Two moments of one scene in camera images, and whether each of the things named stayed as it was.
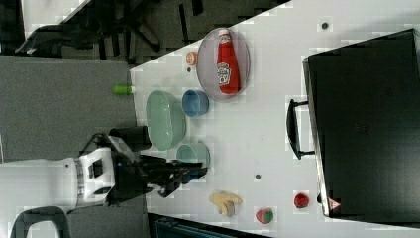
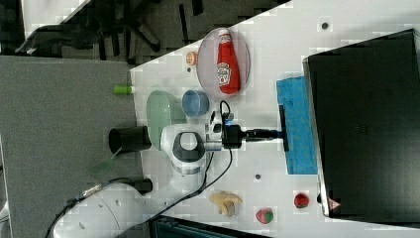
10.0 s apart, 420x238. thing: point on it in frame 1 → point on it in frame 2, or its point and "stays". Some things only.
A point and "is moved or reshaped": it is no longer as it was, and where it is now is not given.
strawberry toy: x=264 y=215 stays
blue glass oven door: x=293 y=129 is moved or reshaped
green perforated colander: x=166 y=119 stays
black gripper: x=132 y=178 → x=233 y=136
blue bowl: x=194 y=103 stays
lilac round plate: x=223 y=63 stays
